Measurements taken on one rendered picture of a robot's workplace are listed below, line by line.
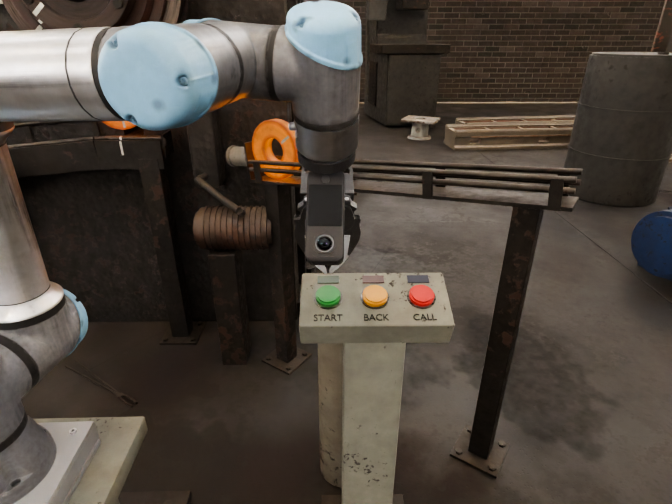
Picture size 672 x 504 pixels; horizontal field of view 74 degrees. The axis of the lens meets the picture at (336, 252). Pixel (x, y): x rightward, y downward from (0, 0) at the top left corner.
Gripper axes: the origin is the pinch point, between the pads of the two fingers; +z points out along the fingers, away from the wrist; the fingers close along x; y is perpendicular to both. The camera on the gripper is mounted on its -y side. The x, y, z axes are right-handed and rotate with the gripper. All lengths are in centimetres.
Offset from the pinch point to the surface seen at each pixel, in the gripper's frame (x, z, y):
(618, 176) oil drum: -178, 114, 178
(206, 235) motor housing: 35, 37, 46
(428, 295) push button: -15.9, 5.6, -0.5
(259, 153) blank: 19, 18, 59
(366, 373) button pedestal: -6.2, 17.3, -7.6
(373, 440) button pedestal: -8.0, 32.0, -12.9
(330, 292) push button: -0.3, 5.6, 0.2
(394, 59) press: -71, 154, 444
